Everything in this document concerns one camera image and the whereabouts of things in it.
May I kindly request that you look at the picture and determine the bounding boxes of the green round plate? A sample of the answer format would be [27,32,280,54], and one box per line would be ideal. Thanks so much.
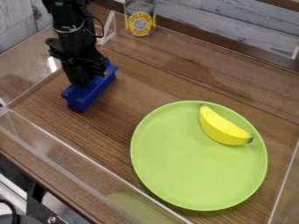
[129,101,268,211]

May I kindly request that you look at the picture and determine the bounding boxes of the black cable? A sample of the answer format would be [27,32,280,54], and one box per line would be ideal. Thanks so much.
[0,199,20,224]

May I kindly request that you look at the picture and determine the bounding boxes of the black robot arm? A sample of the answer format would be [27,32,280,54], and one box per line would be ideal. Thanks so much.
[41,0,107,87]

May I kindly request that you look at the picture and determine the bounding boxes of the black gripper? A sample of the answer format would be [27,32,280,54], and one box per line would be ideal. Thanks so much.
[45,29,107,87]

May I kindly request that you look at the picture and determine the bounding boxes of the yellow labelled tin can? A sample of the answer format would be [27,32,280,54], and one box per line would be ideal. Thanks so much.
[124,0,156,38]

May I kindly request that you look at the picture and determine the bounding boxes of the clear acrylic tray walls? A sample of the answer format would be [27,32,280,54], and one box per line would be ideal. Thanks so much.
[0,12,299,224]

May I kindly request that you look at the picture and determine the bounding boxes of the black metal stand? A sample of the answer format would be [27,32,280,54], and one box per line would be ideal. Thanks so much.
[25,182,67,224]

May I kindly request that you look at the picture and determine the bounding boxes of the blue plastic block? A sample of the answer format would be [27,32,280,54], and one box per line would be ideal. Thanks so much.
[60,59,117,113]

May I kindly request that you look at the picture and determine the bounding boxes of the yellow half-round block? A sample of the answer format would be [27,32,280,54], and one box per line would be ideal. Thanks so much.
[199,105,253,145]

